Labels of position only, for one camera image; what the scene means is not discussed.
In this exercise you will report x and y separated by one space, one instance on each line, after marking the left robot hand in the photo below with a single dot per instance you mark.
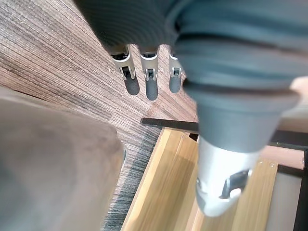
231 60

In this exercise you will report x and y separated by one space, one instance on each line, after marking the wooden slatted rack shelf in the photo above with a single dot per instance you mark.
166 183

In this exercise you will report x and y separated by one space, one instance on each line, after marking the black metal rack frame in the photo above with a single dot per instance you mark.
168 123

